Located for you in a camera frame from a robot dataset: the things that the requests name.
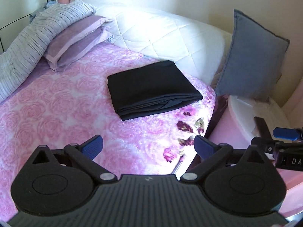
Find blue grey cushion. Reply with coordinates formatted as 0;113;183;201
215;9;290;102

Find black trousers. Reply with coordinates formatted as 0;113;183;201
107;61;203;121

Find white round bedside table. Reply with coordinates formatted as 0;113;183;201
228;96;290;141

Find white quilted pillow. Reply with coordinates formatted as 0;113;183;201
97;5;232;88

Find striped grey white quilt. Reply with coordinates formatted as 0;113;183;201
1;0;96;102

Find purple pillow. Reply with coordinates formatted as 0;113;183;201
44;15;112;72

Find white wardrobe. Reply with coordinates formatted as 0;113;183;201
1;0;47;53

